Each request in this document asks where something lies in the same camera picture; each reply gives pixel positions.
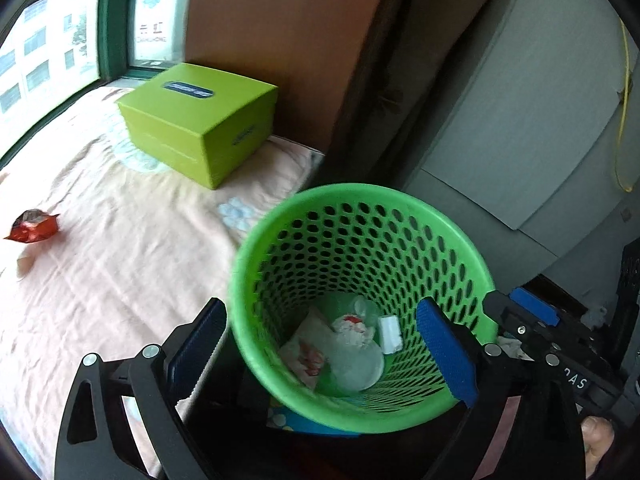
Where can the green window frame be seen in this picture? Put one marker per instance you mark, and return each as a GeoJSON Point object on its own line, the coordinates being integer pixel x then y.
{"type": "Point", "coordinates": [112, 15]}

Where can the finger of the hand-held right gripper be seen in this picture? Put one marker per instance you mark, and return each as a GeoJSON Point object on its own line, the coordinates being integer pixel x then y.
{"type": "Point", "coordinates": [515, 322]}
{"type": "Point", "coordinates": [537, 310]}

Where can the green cardboard box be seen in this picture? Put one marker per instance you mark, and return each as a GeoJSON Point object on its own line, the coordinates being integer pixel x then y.
{"type": "Point", "coordinates": [190, 115]}

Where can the white round lid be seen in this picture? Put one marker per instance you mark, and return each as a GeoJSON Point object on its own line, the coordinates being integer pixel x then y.
{"type": "Point", "coordinates": [356, 367]}

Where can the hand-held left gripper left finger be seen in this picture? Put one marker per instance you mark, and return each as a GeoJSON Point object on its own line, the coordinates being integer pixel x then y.
{"type": "Point", "coordinates": [195, 352]}

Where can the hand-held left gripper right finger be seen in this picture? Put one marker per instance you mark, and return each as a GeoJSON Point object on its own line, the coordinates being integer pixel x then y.
{"type": "Point", "coordinates": [445, 355]}

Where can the grey cardboard sheet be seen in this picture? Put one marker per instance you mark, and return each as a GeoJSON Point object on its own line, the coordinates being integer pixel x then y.
{"type": "Point", "coordinates": [540, 85]}

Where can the person's right hand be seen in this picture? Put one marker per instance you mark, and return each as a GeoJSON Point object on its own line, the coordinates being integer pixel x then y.
{"type": "Point", "coordinates": [597, 445]}

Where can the white foam block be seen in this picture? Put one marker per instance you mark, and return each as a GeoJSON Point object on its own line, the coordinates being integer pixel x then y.
{"type": "Point", "coordinates": [391, 334]}

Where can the clear plastic container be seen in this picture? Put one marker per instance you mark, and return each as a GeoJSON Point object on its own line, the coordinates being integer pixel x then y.
{"type": "Point", "coordinates": [364, 307]}

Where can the white outdoor unit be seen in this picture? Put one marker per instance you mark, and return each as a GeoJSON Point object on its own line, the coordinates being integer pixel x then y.
{"type": "Point", "coordinates": [157, 10]}

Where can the red snack wrapper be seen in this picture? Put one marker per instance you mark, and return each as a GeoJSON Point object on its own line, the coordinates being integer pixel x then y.
{"type": "Point", "coordinates": [35, 225]}

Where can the white red wrapper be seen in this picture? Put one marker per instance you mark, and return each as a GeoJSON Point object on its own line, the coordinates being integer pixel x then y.
{"type": "Point", "coordinates": [352, 329]}

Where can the blue patterned cloth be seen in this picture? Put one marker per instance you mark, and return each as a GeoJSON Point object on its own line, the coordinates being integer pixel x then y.
{"type": "Point", "coordinates": [310, 420]}

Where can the green perforated plastic basket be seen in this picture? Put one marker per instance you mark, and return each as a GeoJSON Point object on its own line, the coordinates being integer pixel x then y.
{"type": "Point", "coordinates": [360, 240]}

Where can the white paper trash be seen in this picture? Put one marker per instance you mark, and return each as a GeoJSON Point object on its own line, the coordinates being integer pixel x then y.
{"type": "Point", "coordinates": [307, 355]}

